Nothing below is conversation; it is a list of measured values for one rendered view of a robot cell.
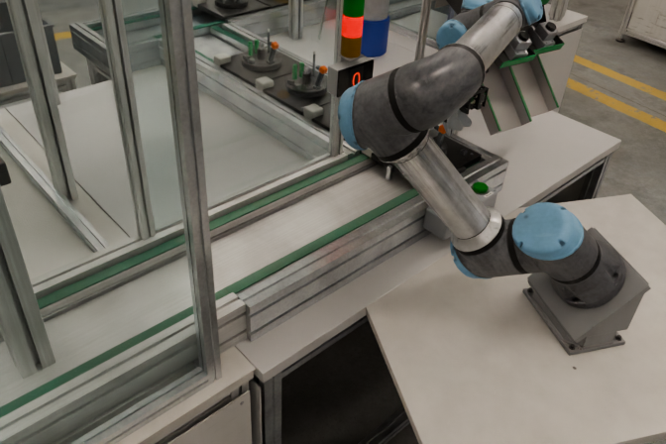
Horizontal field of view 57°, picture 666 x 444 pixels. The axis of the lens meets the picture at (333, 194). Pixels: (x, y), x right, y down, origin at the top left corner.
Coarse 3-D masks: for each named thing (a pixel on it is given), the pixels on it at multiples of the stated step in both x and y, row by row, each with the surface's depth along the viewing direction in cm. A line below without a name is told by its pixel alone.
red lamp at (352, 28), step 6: (348, 18) 144; (354, 18) 144; (360, 18) 144; (342, 24) 146; (348, 24) 144; (354, 24) 144; (360, 24) 145; (342, 30) 147; (348, 30) 145; (354, 30) 145; (360, 30) 146; (348, 36) 146; (354, 36) 146; (360, 36) 147
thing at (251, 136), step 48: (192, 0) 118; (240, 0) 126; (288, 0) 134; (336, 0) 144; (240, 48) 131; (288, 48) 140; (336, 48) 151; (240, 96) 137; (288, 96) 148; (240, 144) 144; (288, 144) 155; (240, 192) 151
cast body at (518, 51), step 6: (516, 36) 166; (522, 36) 165; (528, 36) 166; (510, 42) 168; (516, 42) 166; (522, 42) 166; (528, 42) 166; (510, 48) 169; (516, 48) 167; (522, 48) 168; (510, 54) 169; (516, 54) 167; (522, 54) 168
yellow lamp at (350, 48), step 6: (342, 36) 148; (342, 42) 148; (348, 42) 147; (354, 42) 147; (360, 42) 148; (342, 48) 149; (348, 48) 148; (354, 48) 148; (360, 48) 149; (342, 54) 150; (348, 54) 149; (354, 54) 149; (360, 54) 150
